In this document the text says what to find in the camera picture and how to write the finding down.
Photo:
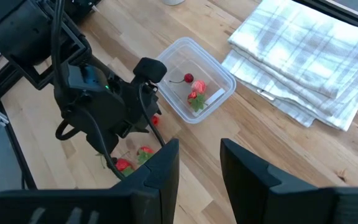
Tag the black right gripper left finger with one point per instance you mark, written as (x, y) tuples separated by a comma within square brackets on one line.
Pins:
[(120, 205)]

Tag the folded white plaid towel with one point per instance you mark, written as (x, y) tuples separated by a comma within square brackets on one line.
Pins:
[(306, 53)]

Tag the red cherry with stem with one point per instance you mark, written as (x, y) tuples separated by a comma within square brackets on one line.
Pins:
[(189, 77)]

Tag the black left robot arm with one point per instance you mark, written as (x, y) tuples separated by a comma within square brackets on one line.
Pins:
[(20, 31)]

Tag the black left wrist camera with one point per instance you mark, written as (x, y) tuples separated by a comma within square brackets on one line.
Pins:
[(149, 70)]

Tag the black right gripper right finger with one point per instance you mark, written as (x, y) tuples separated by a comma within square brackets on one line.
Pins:
[(259, 199)]

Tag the clear plastic tupperware container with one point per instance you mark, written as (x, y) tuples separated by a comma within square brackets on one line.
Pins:
[(179, 56)]

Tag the red fruits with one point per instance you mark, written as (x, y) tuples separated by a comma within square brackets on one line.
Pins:
[(199, 86)]

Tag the small red round fruit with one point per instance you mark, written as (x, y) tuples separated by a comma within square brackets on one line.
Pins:
[(155, 120)]

